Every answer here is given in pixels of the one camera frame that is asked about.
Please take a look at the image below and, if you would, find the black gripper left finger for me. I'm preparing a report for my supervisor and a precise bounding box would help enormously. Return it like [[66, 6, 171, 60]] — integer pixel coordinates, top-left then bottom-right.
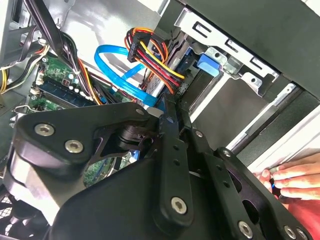
[[8, 94, 195, 227]]

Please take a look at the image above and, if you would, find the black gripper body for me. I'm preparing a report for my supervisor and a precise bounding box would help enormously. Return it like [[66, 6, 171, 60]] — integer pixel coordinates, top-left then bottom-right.
[[48, 157, 240, 240]]

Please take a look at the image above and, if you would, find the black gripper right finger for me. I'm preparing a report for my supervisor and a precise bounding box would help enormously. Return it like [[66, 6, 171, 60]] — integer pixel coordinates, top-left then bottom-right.
[[175, 101, 314, 240]]

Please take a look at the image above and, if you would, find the round black tool blue ring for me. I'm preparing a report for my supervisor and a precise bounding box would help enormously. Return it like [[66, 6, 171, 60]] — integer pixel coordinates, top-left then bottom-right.
[[269, 177, 285, 200]]

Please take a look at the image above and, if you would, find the blue SATA wire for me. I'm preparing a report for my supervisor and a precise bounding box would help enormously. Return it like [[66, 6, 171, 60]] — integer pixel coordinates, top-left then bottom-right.
[[93, 44, 159, 108]]

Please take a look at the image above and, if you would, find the coloured disk power wire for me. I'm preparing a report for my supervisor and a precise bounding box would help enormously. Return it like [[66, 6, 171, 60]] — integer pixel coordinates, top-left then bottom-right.
[[124, 27, 186, 95]]

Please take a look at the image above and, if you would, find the hard disk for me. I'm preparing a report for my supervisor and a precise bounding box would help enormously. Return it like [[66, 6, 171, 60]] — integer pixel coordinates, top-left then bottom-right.
[[159, 42, 221, 101]]

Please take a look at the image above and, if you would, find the person's left hand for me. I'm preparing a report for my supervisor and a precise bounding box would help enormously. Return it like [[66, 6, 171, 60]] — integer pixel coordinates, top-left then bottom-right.
[[257, 169, 273, 188]]

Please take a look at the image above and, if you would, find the person's right hand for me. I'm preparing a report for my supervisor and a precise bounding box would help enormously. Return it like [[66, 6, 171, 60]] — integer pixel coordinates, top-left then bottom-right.
[[271, 153, 320, 201]]

